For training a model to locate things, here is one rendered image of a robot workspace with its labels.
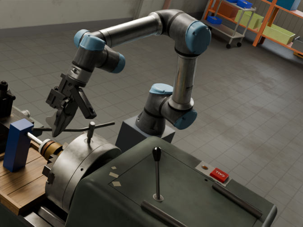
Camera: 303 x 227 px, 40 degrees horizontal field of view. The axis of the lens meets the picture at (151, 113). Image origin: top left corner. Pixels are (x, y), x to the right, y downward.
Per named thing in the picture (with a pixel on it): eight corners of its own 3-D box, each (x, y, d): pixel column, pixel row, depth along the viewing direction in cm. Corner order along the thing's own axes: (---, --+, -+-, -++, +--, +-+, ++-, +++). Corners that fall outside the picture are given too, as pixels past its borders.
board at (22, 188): (76, 179, 195) (78, 172, 193) (17, 215, 165) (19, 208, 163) (29, 146, 204) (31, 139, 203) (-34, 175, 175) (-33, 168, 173)
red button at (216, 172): (227, 179, 163) (229, 174, 162) (222, 185, 158) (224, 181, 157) (214, 170, 165) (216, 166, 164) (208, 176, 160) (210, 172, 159)
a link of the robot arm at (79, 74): (96, 73, 141) (84, 70, 134) (90, 85, 142) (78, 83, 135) (79, 64, 144) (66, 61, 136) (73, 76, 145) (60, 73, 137)
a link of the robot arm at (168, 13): (172, -2, 177) (71, 26, 151) (190, 9, 171) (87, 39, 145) (169, 23, 184) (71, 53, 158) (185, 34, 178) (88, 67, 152)
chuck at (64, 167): (107, 186, 185) (122, 130, 168) (57, 226, 161) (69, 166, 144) (91, 175, 188) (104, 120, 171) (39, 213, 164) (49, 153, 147)
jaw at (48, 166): (76, 166, 163) (56, 174, 152) (72, 177, 165) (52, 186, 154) (55, 152, 167) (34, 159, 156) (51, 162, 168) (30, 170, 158)
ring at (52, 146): (73, 146, 171) (56, 134, 174) (57, 154, 163) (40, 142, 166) (68, 163, 175) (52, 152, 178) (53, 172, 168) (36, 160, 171)
